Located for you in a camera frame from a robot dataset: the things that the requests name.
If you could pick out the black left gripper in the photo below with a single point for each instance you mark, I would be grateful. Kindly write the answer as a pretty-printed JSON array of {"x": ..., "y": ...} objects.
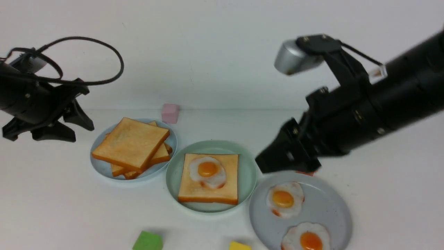
[{"x": 40, "y": 108}]

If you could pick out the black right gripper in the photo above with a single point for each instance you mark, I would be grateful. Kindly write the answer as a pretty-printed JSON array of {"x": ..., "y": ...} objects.
[{"x": 330, "y": 128}]

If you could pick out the toast slice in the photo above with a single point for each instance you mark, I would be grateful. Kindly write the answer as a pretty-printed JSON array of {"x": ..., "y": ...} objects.
[
  {"x": 161, "y": 156},
  {"x": 131, "y": 175},
  {"x": 131, "y": 144},
  {"x": 191, "y": 191}
]

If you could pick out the fried egg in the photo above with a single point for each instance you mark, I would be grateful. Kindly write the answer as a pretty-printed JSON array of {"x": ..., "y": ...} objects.
[
  {"x": 285, "y": 200},
  {"x": 208, "y": 172},
  {"x": 306, "y": 236}
]

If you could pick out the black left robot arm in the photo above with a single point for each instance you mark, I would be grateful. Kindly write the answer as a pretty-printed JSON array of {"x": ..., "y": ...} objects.
[{"x": 40, "y": 108}]

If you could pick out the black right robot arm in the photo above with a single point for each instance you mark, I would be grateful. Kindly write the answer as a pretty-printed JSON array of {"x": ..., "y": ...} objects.
[{"x": 373, "y": 99}]

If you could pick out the orange foam cube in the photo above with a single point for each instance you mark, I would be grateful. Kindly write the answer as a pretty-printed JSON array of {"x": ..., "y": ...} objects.
[{"x": 306, "y": 173}]

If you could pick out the light blue bread plate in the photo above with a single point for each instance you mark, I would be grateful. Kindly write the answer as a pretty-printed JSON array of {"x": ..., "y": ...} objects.
[{"x": 104, "y": 168}]

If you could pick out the grey egg plate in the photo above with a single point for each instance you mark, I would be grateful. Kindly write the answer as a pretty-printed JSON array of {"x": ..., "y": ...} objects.
[{"x": 322, "y": 205}]

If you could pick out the yellow foam cube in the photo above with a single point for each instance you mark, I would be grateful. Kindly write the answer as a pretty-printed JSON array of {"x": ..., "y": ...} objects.
[{"x": 238, "y": 246}]

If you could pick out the pink foam cube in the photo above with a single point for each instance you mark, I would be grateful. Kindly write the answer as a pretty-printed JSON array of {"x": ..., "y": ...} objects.
[{"x": 170, "y": 113}]

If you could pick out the green foam cube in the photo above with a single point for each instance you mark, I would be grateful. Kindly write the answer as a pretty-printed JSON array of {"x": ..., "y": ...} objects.
[{"x": 148, "y": 241}]

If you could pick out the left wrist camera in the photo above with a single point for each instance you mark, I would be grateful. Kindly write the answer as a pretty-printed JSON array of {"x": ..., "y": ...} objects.
[{"x": 27, "y": 63}]

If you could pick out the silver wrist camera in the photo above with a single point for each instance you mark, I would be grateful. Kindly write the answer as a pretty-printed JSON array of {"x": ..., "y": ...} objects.
[{"x": 305, "y": 53}]

